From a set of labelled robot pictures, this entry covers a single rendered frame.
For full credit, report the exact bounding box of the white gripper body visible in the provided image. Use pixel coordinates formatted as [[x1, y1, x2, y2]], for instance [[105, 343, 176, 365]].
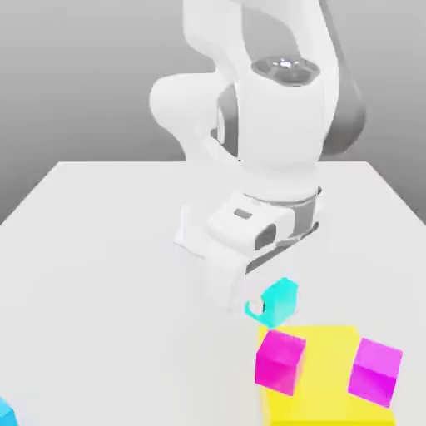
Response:
[[202, 221, 321, 313]]

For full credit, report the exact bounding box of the small cyan cube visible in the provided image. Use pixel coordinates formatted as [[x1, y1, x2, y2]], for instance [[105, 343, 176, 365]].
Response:
[[244, 276, 300, 329]]

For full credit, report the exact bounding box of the small magenta cube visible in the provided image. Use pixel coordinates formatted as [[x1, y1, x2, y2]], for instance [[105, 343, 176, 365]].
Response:
[[254, 329, 308, 398]]

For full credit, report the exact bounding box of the small violet cube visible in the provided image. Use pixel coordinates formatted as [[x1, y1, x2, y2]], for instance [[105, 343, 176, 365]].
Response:
[[347, 337, 404, 409]]

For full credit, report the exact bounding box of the small blue cube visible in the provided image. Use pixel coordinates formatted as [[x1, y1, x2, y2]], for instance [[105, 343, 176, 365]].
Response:
[[0, 397, 18, 426]]

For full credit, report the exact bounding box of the large yellow box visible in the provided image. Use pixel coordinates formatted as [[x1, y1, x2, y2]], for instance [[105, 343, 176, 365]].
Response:
[[257, 324, 398, 426]]

